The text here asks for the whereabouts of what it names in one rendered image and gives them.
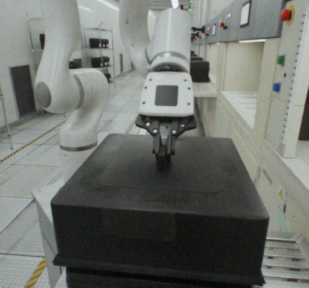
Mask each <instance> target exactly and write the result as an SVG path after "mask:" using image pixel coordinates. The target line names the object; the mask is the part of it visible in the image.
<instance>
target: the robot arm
mask: <svg viewBox="0 0 309 288"><path fill-rule="evenodd" d="M39 2H40V8H41V12H42V19H43V23H44V27H45V46H44V50H43V55H42V59H41V61H40V65H39V67H38V70H37V74H36V79H35V84H34V92H35V96H36V100H37V101H38V103H39V104H40V105H41V108H42V109H44V110H46V111H48V112H52V113H64V112H69V111H72V110H73V113H72V114H71V116H70V117H69V118H68V119H67V120H66V121H65V122H64V124H63V126H62V127H61V128H60V129H59V135H58V136H59V148H60V153H61V158H62V168H63V177H64V183H66V182H67V181H68V179H69V178H70V177H71V176H72V175H73V174H74V173H75V172H76V170H77V169H78V168H79V167H80V166H81V165H82V164H83V162H84V161H85V160H86V159H87V158H88V157H89V156H90V155H91V154H92V152H93V151H94V150H95V149H96V148H97V147H98V136H97V127H98V123H99V120H100V118H101V116H102V114H103V111H104V110H105V108H106V106H107V102H108V99H109V84H108V81H107V78H106V77H105V76H104V74H103V73H101V72H100V71H98V70H95V69H85V68H79V69H72V70H69V60H70V58H71V55H72V54H73V53H74V51H75V49H76V48H77V47H78V44H79V41H80V36H81V23H80V12H79V7H78V0H39ZM150 4H151V0H119V30H120V35H121V39H122V42H123V45H124V47H125V49H126V51H127V53H128V55H129V57H130V60H131V61H132V63H133V65H134V66H135V68H136V70H137V71H138V72H139V74H140V76H141V77H143V78H144V79H145V83H144V87H143V90H142V92H141V98H140V102H139V115H138V117H137V118H136V120H135V124H136V127H139V128H142V129H145V130H147V131H148V133H149V134H150V135H151V136H152V137H153V153H154V154H156V160H158V153H159V149H160V146H161V141H162V140H161V134H160V132H159V126H171V131H170V133H169V135H168V137H167V160H168V161H170V160H171V155H175V148H176V140H177V138H178V137H179V136H181V134H183V133H184V132H185V131H187V130H193V129H196V128H197V121H196V119H195V116H194V92H193V82H192V79H191V75H190V59H191V19H190V16H189V15H188V14H186V13H185V12H184V11H182V10H181V9H179V8H168V9H165V10H164V11H162V12H160V13H159V14H158V15H157V18H156V20H155V26H154V35H153V37H152V38H151V41H150V38H149V35H148V12H149V8H150ZM62 186H63V185H62ZM62 186H61V187H62ZM61 187H59V189H58V190H57V191H56V193H57V192H58V191H59V190H60V188H61ZM55 195H56V194H55Z"/></svg>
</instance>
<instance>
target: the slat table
mask: <svg viewBox="0 0 309 288"><path fill-rule="evenodd" d="M265 248H280V249H287V251H280V250H271V249H265V250H264V256H265V257H282V258H286V259H285V260H272V259H270V258H263V264H262V266H267V267H283V268H284V270H278V269H263V268H261V270H262V273H263V277H264V280H265V283H266V284H263V287H261V286H253V287H258V288H309V283H298V280H309V244H308V242H307V240H306V239H305V238H304V236H303V235H302V234H295V233H291V232H272V231H268V232H267V238H266V245H265ZM65 268H66V267H65ZM65 268H64V271H63V273H62V274H61V276H60V278H59V280H58V282H57V284H56V286H55V288H67V286H66V272H65ZM301 269H305V270H306V272H303V271H300V270H301ZM266 277H273V278H282V281H280V280H267V279H266Z"/></svg>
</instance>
